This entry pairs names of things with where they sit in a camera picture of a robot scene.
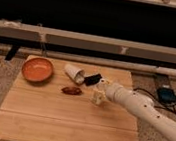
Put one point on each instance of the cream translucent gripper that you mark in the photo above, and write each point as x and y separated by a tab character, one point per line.
102	85

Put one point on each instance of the white plastic bottle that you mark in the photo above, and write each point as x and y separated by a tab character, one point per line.
98	97

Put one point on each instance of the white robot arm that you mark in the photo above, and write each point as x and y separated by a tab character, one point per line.
139	105

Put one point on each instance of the black rectangular block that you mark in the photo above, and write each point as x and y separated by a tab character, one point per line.
91	80

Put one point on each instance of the white paper cup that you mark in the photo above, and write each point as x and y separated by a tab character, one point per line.
75	73

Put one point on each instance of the brown dried fruit piece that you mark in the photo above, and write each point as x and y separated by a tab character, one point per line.
71	90

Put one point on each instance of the wooden table board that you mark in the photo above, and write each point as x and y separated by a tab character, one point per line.
41	112

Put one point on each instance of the black power adapter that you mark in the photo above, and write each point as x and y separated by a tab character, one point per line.
166	95

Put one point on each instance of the orange bowl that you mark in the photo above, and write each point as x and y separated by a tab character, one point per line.
37	69

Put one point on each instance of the grey metal rail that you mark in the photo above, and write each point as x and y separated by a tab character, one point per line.
85	41

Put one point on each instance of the black bracket leg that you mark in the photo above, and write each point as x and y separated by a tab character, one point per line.
12	52

